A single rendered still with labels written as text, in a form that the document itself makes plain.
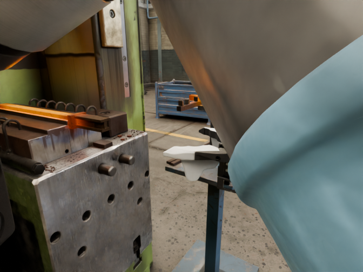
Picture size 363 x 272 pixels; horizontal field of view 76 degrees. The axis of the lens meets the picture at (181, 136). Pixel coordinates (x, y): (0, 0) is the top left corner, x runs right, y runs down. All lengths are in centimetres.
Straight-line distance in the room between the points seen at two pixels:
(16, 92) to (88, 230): 64
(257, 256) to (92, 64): 139
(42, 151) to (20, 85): 54
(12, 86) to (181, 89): 358
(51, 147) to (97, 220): 23
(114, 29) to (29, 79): 42
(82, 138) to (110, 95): 30
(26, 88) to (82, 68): 28
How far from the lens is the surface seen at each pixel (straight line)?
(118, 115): 76
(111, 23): 92
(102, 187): 68
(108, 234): 77
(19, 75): 112
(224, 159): 37
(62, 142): 64
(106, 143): 66
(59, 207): 61
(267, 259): 167
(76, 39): 97
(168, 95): 457
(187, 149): 38
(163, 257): 161
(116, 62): 95
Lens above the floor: 115
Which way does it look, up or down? 18 degrees down
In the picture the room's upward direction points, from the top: straight up
